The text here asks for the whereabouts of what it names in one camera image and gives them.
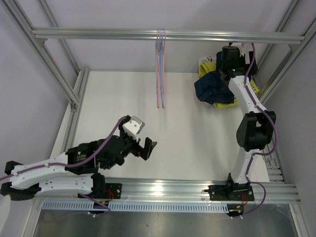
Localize navy blue trousers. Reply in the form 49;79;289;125
193;50;239;108

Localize olive green trousers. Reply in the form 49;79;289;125
198;61;261;110

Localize blue hanger of olive trousers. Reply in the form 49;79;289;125
156;28;164;109

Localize pink hanger of navy trousers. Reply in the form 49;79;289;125
160;28;166;109

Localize blue hanger of print trousers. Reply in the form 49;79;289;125
158;28;166;109

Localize black white print trousers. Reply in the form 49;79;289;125
204;56;216;62

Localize blue hanger of yellow trousers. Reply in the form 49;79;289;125
155;28;160;109

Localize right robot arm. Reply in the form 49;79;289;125
217;44;276;200

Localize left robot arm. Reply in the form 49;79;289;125
0;116;157;201

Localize white plastic basket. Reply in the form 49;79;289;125
197;56;257;107

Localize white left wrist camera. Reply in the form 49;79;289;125
122;116;145;142

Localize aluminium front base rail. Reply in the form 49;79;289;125
32;176;302;204

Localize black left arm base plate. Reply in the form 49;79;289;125
86;183;122;199

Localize white slotted cable duct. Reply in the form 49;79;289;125
42;200;229;213

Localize aluminium frame left post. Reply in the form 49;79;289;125
0;0;90;152

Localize aluminium frame post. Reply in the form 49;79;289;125
255;0;316;106
0;0;90;152

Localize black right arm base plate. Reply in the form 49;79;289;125
204;183;255;201

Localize aluminium frame right post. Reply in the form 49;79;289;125
255;0;316;106

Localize aluminium hanging rail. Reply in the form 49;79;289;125
32;27;305;45

